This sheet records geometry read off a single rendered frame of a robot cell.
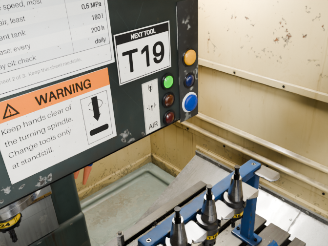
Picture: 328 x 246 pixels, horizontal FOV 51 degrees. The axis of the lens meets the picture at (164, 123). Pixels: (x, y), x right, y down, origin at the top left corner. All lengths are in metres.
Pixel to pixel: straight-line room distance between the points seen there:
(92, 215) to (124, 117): 1.44
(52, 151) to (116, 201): 1.52
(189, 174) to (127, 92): 1.28
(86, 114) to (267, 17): 0.95
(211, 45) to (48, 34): 1.13
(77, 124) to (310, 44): 0.93
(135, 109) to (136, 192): 1.52
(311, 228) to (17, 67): 1.31
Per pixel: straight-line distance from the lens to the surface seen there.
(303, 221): 1.54
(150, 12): 0.50
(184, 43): 0.55
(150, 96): 0.53
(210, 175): 1.71
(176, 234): 0.84
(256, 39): 1.35
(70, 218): 1.50
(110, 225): 1.85
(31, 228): 1.38
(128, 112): 0.51
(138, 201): 1.95
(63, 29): 0.42
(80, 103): 0.46
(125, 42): 0.47
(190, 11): 0.55
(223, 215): 0.95
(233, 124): 1.55
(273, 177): 1.10
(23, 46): 0.41
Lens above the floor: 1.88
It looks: 29 degrees down
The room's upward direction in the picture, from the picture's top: 3 degrees counter-clockwise
